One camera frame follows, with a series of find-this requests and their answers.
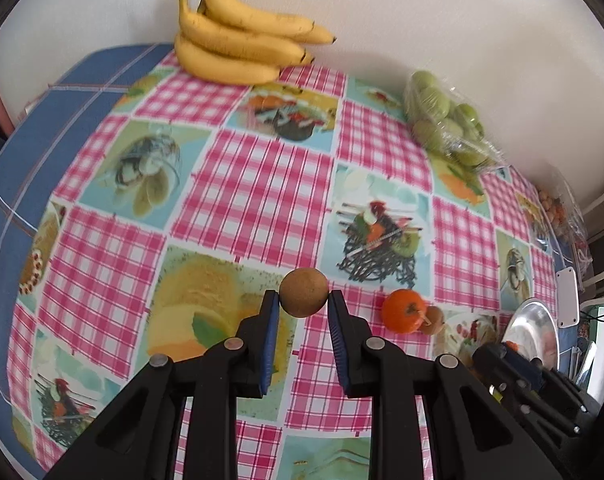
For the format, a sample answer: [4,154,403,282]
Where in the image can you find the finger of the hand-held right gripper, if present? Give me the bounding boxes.
[502,352,590,411]
[472,342,532,416]

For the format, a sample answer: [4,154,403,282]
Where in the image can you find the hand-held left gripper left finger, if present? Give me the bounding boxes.
[44,289,283,480]

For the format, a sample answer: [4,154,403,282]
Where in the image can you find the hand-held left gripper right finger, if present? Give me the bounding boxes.
[328,290,565,480]

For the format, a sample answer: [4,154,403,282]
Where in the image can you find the round metal bowl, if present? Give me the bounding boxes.
[504,297,561,373]

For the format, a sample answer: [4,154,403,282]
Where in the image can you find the large brown round fruit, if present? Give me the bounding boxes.
[279,268,329,318]

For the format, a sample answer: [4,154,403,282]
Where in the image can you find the orange tangerine with stem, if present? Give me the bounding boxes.
[381,288,427,334]

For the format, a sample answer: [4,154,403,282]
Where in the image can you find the small brown round fruit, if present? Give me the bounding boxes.
[422,306,446,336]

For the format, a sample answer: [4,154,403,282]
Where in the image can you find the white flat device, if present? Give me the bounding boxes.
[556,267,580,330]

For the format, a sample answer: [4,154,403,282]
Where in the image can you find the clear plastic clamshell box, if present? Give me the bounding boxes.
[534,180,595,271]

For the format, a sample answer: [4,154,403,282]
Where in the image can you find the pink checked printed tablecloth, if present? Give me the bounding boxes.
[9,52,562,480]

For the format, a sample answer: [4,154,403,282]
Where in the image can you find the pile of small tan longans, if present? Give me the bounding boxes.
[536,187,590,261]

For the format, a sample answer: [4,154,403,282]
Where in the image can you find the white shelf unit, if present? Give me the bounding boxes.
[579,177,604,296]

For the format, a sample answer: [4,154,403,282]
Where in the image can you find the clear plastic fruit container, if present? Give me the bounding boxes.
[403,70,505,176]

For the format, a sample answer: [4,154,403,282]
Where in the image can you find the pile of green jujubes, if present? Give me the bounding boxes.
[407,71,495,168]

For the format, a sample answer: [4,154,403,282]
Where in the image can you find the yellow banana bunch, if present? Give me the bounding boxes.
[174,0,337,85]

